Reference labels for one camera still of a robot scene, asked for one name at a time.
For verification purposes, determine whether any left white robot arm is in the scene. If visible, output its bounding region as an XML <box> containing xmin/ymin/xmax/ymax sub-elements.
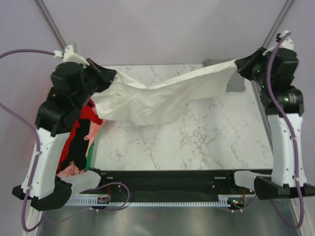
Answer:
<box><xmin>12</xmin><ymin>59</ymin><xmax>117</xmax><ymax>211</ymax></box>

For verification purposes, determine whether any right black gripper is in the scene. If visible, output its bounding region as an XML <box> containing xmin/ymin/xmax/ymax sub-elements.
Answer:
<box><xmin>237</xmin><ymin>47</ymin><xmax>273</xmax><ymax>89</ymax></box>

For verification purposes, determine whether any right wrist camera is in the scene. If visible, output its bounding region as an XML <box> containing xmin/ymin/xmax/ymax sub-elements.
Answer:
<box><xmin>276</xmin><ymin>30</ymin><xmax>294</xmax><ymax>51</ymax></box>

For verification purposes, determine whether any green t shirt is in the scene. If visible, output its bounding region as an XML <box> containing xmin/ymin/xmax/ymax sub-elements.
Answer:
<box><xmin>84</xmin><ymin>143</ymin><xmax>95</xmax><ymax>171</ymax></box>

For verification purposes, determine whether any white coca-cola t shirt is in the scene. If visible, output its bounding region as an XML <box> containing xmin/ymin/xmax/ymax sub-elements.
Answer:
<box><xmin>64</xmin><ymin>54</ymin><xmax>238</xmax><ymax>127</ymax></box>

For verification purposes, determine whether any aluminium frame post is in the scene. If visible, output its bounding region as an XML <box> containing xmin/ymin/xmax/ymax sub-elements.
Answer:
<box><xmin>34</xmin><ymin>0</ymin><xmax>66</xmax><ymax>49</ymax></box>
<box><xmin>262</xmin><ymin>0</ymin><xmax>296</xmax><ymax>48</ymax></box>

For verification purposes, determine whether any folded grey t shirt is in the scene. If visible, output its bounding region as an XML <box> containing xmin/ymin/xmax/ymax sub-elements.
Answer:
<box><xmin>202</xmin><ymin>59</ymin><xmax>246</xmax><ymax>92</ymax></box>

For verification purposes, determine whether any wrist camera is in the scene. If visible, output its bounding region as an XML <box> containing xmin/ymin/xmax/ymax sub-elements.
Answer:
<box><xmin>53</xmin><ymin>42</ymin><xmax>79</xmax><ymax>63</ymax></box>
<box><xmin>276</xmin><ymin>30</ymin><xmax>294</xmax><ymax>51</ymax></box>

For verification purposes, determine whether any red t shirt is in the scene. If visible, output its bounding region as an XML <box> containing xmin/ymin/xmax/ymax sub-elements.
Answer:
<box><xmin>57</xmin><ymin>100</ymin><xmax>105</xmax><ymax>172</ymax></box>

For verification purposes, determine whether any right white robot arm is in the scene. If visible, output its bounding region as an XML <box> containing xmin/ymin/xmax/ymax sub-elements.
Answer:
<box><xmin>225</xmin><ymin>47</ymin><xmax>315</xmax><ymax>200</ymax></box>

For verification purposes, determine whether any white slotted cable duct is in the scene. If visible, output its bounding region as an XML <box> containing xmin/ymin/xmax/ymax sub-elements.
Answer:
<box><xmin>65</xmin><ymin>194</ymin><xmax>231</xmax><ymax>207</ymax></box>

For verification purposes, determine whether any left aluminium frame post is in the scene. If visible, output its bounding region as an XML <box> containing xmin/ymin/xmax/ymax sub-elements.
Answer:
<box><xmin>34</xmin><ymin>0</ymin><xmax>66</xmax><ymax>49</ymax></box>

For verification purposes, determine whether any light pink t shirt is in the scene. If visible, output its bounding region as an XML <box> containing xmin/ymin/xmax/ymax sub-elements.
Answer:
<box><xmin>57</xmin><ymin>120</ymin><xmax>105</xmax><ymax>177</ymax></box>

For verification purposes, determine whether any black t shirt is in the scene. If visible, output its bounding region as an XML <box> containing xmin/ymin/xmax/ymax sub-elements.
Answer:
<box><xmin>57</xmin><ymin>119</ymin><xmax>91</xmax><ymax>172</ymax></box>

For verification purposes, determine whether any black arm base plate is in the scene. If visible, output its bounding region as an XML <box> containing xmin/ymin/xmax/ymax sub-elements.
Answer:
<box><xmin>98</xmin><ymin>169</ymin><xmax>255</xmax><ymax>204</ymax></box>

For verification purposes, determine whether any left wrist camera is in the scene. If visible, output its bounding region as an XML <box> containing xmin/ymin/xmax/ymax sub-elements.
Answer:
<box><xmin>53</xmin><ymin>42</ymin><xmax>79</xmax><ymax>63</ymax></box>

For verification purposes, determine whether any right aluminium frame post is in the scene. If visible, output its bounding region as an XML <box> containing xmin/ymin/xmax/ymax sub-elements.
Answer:
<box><xmin>262</xmin><ymin>0</ymin><xmax>296</xmax><ymax>48</ymax></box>

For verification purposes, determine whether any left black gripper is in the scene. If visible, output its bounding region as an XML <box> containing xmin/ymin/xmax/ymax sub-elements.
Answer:
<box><xmin>73</xmin><ymin>59</ymin><xmax>117</xmax><ymax>110</ymax></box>

